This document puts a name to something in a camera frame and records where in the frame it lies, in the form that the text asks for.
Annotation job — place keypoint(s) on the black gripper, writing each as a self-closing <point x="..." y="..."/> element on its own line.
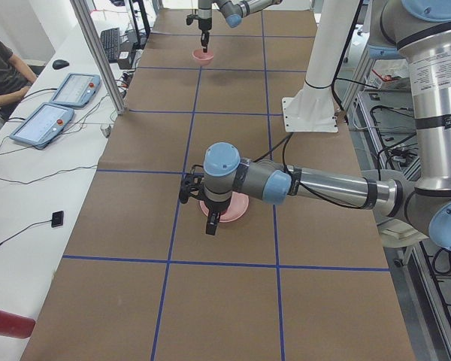
<point x="204" y="23"/>
<point x="215" y="205"/>

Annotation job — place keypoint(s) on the pink bowl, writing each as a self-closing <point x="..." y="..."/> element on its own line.
<point x="202" y="58"/>

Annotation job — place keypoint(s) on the pink plate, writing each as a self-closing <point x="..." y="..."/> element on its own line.
<point x="238" y="205"/>

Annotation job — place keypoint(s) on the black keyboard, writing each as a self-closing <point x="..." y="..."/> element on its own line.
<point x="110" y="41"/>

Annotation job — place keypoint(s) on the far blue teach pendant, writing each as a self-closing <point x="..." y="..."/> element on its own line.
<point x="76" y="90"/>

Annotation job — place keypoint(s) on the blue teach pendant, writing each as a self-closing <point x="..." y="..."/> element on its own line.
<point x="43" y="125"/>
<point x="76" y="90"/>

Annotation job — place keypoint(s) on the black computer mouse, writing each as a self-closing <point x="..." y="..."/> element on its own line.
<point x="59" y="64"/>

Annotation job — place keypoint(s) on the small black square sensor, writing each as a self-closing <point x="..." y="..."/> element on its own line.
<point x="57" y="219"/>

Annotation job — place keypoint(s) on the near blue teach pendant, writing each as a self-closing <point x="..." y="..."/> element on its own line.
<point x="43" y="125"/>

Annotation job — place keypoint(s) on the seated person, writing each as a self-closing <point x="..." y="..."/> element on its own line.
<point x="16" y="77"/>

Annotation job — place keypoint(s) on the red bottle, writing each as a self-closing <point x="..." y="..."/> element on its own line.
<point x="15" y="326"/>

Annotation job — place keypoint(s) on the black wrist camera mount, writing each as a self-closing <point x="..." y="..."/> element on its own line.
<point x="191" y="186"/>
<point x="191" y="18"/>

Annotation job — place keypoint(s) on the aluminium frame post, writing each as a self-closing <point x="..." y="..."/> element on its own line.
<point x="92" y="39"/>

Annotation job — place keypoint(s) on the white camera stand base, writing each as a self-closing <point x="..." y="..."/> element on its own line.
<point x="312" y="108"/>

